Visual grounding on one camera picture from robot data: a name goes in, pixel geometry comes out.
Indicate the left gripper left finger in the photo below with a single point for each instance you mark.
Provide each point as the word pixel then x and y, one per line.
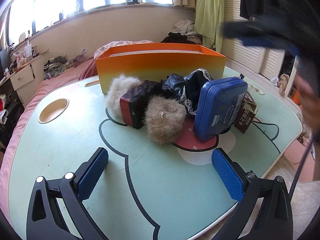
pixel 45 219

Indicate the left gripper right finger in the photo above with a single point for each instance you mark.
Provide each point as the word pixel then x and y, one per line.
pixel 274 219

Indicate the green curtain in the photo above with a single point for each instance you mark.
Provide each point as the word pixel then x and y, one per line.
pixel 208 19

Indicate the green cartoon lap table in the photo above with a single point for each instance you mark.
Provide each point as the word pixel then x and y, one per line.
pixel 147 191

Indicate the brown milk carton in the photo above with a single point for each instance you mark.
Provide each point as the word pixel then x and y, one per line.
pixel 246 114

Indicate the white clothes pile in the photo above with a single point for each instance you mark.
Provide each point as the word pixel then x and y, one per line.
pixel 187 28

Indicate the blue tin box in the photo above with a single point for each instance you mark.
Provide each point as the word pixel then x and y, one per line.
pixel 219 103

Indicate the black clothes pile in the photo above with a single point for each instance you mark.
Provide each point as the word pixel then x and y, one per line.
pixel 177 38

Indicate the black lace-trimmed bag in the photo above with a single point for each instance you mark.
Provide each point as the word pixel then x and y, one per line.
pixel 186 89

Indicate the black quilted pouch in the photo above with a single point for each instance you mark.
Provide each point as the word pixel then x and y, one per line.
pixel 133 104

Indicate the white drawer nightstand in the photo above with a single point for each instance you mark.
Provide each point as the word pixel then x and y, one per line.
pixel 26 80

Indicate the beige fur pompom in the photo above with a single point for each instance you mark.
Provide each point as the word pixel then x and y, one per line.
pixel 164 120

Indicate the cream fur scrunchie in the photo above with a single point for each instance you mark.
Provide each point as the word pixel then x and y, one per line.
pixel 119 86

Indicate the grey clothes pile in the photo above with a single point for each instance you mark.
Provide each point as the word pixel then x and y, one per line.
pixel 57 65

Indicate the orange gradient cardboard box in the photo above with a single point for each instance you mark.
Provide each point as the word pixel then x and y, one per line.
pixel 156 61

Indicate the white drink cup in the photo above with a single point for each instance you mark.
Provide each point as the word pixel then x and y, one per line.
pixel 28 51

